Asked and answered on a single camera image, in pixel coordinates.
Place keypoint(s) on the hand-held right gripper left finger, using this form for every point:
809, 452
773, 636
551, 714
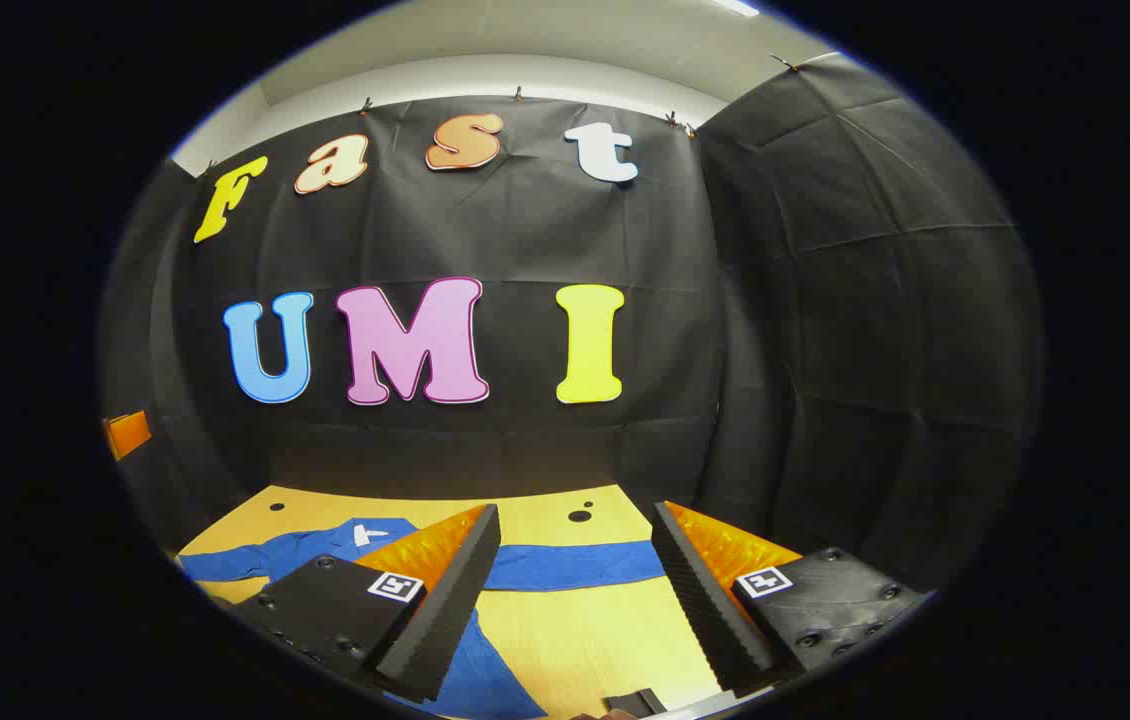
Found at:
450, 610

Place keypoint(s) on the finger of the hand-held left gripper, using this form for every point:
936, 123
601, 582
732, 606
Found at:
128, 434

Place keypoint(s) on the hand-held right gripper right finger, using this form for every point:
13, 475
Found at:
705, 600

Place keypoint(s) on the blue shirt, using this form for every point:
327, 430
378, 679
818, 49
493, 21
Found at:
565, 565

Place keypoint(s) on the black backdrop cloth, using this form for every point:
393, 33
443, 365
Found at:
525, 230

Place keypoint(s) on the ceiling light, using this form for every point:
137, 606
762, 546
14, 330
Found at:
735, 6

